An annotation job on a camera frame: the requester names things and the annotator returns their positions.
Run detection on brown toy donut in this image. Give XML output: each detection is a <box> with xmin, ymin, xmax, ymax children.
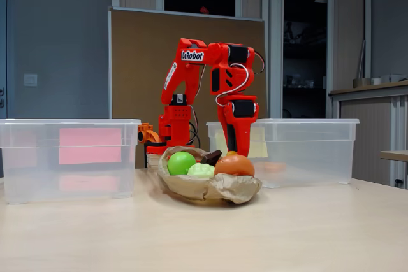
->
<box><xmin>214</xmin><ymin>154</ymin><xmax>256</xmax><ymax>178</ymax></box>

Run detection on orange toy waffle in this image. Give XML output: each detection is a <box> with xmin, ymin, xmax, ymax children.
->
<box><xmin>263</xmin><ymin>161</ymin><xmax>287</xmax><ymax>173</ymax></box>

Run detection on light green toy lettuce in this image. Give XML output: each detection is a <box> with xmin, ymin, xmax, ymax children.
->
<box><xmin>187</xmin><ymin>162</ymin><xmax>216</xmax><ymax>179</ymax></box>

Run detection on green toy apple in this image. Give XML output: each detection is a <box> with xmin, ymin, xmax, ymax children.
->
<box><xmin>167</xmin><ymin>151</ymin><xmax>198</xmax><ymax>176</ymax></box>

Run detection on yellow-green sticky note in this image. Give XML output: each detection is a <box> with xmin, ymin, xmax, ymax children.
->
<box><xmin>214</xmin><ymin>127</ymin><xmax>268</xmax><ymax>158</ymax></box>

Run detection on clear plastic bin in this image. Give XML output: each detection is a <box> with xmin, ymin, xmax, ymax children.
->
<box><xmin>206</xmin><ymin>118</ymin><xmax>360</xmax><ymax>189</ymax></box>
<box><xmin>0</xmin><ymin>118</ymin><xmax>142</xmax><ymax>205</ymax></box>

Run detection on pink sticky note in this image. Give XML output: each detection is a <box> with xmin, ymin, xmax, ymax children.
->
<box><xmin>59</xmin><ymin>127</ymin><xmax>123</xmax><ymax>165</ymax></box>

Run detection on brown toy chocolate bar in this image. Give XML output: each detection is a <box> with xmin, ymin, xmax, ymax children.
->
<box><xmin>200</xmin><ymin>149</ymin><xmax>223</xmax><ymax>167</ymax></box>

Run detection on crumpled brown paper bag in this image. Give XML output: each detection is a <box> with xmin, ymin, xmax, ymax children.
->
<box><xmin>156</xmin><ymin>145</ymin><xmax>263</xmax><ymax>205</ymax></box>

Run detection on wooden base block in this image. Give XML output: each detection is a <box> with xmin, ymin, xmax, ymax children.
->
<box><xmin>145</xmin><ymin>152</ymin><xmax>165</xmax><ymax>169</ymax></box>

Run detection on orange printed clamp part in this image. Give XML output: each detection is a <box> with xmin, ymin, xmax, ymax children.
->
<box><xmin>137</xmin><ymin>122</ymin><xmax>163</xmax><ymax>145</ymax></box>

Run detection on brown cork board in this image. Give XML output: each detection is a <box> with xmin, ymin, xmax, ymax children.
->
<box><xmin>108</xmin><ymin>6</ymin><xmax>268</xmax><ymax>168</ymax></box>

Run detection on brown tape roll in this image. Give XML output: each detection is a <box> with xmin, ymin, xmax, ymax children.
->
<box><xmin>353</xmin><ymin>77</ymin><xmax>372</xmax><ymax>89</ymax></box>

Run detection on grey roller-door cabinet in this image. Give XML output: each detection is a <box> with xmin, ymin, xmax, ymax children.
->
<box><xmin>329</xmin><ymin>80</ymin><xmax>408</xmax><ymax>189</ymax></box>

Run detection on white cups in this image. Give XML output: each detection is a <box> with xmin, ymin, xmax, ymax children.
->
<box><xmin>371</xmin><ymin>73</ymin><xmax>408</xmax><ymax>85</ymax></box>

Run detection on beige side table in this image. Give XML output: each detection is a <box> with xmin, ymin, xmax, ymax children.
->
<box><xmin>379</xmin><ymin>150</ymin><xmax>408</xmax><ymax>162</ymax></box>

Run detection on black base cable bundle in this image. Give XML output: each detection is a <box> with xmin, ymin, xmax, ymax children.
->
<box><xmin>187</xmin><ymin>106</ymin><xmax>201</xmax><ymax>148</ymax></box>

